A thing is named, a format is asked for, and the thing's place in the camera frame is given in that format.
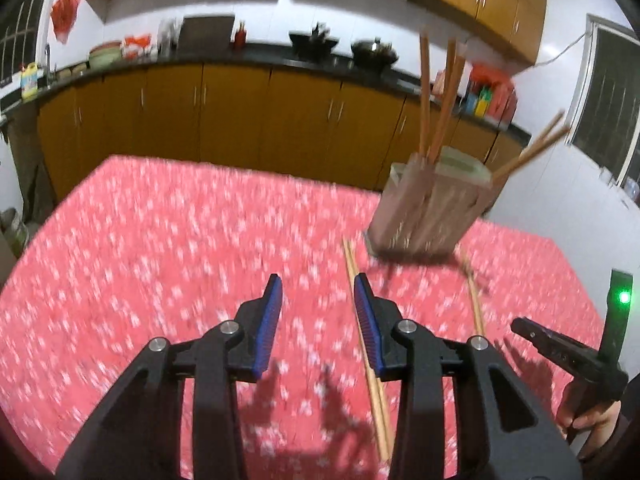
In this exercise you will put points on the hanging red plastic bag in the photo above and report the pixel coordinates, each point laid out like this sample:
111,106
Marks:
65,15

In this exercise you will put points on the wooden lower cabinets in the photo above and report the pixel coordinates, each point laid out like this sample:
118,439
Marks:
235,110

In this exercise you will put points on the green basin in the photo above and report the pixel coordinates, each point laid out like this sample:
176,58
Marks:
105,56

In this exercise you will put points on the barred window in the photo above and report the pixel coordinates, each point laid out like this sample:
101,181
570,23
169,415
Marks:
20,25
610,95

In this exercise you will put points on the orange plastic bag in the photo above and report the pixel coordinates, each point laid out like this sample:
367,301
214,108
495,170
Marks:
136,45

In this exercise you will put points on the metal faucet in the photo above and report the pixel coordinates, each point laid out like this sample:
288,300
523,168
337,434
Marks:
47,60

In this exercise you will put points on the black lidded wok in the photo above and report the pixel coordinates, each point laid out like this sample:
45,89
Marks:
375,52

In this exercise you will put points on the wooden chopstick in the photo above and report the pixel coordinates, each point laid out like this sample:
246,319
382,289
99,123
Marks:
378,425
530,147
475,305
452,95
385,425
537,152
444,105

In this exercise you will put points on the yellow detergent bottle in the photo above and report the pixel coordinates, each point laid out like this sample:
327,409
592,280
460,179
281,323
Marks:
30,81

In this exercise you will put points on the red box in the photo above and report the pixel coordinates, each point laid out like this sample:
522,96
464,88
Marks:
496,97
509,102

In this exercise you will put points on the blue box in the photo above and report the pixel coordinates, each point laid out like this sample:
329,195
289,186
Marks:
471,102

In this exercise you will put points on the dark cutting board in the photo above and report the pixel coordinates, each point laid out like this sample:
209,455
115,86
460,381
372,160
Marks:
207,32

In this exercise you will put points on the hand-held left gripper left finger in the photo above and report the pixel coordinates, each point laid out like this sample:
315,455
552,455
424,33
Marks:
267,330

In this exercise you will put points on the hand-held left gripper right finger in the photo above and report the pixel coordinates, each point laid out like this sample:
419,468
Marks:
367,330

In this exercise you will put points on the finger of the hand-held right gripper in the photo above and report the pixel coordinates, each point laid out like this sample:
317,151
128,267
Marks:
545,342

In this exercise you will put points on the wooden cabinets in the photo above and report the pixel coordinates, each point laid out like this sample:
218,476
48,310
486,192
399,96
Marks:
235,110
495,0

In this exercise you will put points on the red bottle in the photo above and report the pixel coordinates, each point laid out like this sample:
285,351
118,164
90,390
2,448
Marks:
240,37

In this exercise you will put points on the person's right forearm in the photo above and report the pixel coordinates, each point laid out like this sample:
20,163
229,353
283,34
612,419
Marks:
625,435

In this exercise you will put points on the person's right hand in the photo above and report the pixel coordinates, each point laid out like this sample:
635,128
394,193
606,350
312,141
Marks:
590,427

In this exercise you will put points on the green box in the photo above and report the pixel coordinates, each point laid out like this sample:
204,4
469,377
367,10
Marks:
483,101

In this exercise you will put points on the clear plastic bag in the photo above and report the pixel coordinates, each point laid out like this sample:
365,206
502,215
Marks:
167,35

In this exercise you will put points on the beige perforated chopstick holder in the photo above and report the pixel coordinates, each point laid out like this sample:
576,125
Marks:
425,210

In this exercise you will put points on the red floral tablecloth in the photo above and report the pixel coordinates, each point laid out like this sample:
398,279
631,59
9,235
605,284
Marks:
150,260

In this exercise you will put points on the black kitchen counter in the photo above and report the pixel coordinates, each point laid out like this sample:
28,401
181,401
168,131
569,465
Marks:
270,55

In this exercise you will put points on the wooden upper cabinets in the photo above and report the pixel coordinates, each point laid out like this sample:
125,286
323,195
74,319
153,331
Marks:
495,0

